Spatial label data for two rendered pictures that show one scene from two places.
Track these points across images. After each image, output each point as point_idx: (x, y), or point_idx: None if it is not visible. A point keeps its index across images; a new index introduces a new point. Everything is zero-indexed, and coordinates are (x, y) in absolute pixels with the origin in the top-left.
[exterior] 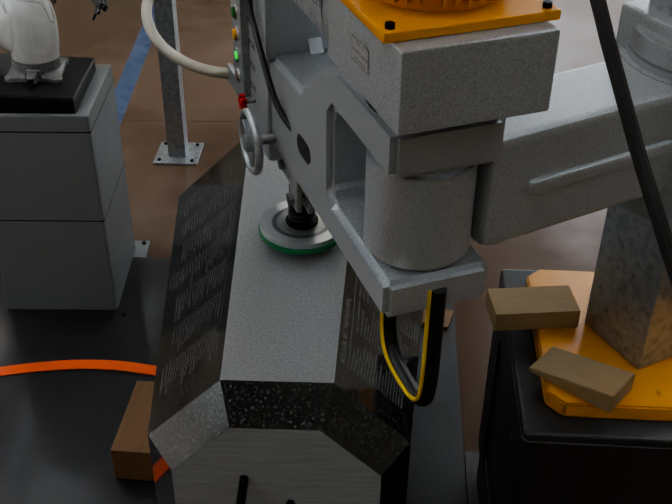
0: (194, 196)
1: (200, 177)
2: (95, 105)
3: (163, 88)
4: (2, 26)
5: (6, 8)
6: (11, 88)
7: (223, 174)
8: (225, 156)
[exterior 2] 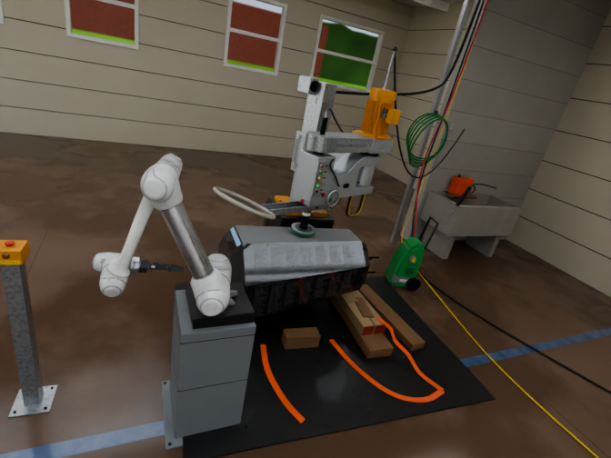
0: (257, 273)
1: (245, 273)
2: None
3: (34, 360)
4: (230, 277)
5: (228, 267)
6: (241, 301)
7: (259, 256)
8: (245, 257)
